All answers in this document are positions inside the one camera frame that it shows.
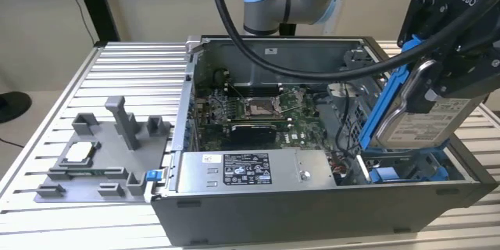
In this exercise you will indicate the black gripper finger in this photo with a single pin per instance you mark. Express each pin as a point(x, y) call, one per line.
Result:
point(416, 15)
point(464, 77)

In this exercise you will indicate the hard disk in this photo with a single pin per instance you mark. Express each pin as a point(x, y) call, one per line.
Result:
point(426, 121)

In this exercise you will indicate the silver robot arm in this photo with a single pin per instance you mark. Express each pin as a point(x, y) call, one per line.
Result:
point(304, 7)

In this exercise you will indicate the blue plastic disk carrier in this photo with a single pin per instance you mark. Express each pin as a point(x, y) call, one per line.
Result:
point(384, 174)

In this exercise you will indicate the metal disk bay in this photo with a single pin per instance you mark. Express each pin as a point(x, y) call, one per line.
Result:
point(362, 165)

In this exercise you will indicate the green motherboard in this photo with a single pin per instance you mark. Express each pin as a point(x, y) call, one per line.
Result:
point(296, 133)

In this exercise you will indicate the black RAM slot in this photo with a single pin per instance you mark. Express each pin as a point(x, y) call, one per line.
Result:
point(258, 119)
point(256, 89)

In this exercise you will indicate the CPU socket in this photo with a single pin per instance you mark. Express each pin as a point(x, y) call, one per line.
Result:
point(259, 109)

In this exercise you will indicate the locking lever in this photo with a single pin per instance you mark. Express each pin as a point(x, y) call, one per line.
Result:
point(236, 90)

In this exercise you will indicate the black graphics card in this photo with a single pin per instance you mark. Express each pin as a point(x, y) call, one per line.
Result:
point(254, 136)

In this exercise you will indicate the black PC case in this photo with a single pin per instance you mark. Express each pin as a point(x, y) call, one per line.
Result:
point(274, 217)

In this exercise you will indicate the silver power supply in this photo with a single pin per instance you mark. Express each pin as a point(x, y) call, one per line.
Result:
point(195, 171)

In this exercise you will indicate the blue plastic latch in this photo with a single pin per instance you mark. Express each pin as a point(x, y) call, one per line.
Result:
point(152, 175)

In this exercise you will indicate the grey parts rack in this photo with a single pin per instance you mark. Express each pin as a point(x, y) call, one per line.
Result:
point(106, 150)

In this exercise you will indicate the green RAM stick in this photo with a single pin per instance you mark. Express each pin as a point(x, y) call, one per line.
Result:
point(98, 171)

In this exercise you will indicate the silver CPU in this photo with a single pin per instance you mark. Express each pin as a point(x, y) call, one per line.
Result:
point(80, 152)

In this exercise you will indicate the black round base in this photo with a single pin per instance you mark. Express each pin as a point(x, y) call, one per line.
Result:
point(14, 106)

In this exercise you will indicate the black upright post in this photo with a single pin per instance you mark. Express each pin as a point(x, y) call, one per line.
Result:
point(99, 7)

